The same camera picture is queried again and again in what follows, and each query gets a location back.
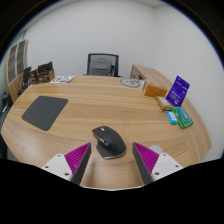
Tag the green and purple printed sheet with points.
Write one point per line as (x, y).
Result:
(62, 79)

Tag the large brown cardboard box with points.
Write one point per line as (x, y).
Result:
(46, 76)

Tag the green packet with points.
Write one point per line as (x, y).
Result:
(184, 117)

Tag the orange-brown box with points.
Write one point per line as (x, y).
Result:
(155, 90)

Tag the purple card package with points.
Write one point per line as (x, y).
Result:
(178, 91)

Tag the small brown cardboard box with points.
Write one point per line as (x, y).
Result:
(34, 77)

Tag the black cardboard box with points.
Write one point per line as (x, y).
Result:
(45, 66)

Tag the black computer mouse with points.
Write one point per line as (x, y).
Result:
(109, 143)

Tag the black mesh office chair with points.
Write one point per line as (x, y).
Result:
(102, 65)

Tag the wooden shelf unit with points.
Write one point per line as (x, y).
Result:
(16, 63)

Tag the dark grey mouse pad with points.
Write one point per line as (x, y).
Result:
(44, 112)

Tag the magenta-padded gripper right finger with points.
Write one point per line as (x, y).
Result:
(146, 159)

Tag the small blue box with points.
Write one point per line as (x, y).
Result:
(172, 117)

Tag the dark office chair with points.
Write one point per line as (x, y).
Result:
(4, 108)

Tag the black visitor chair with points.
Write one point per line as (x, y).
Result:
(25, 80)

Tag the yellow-brown packet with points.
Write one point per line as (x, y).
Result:
(163, 103)

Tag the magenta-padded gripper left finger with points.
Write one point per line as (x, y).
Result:
(77, 159)

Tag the wooden side cabinet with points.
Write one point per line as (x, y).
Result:
(150, 73)

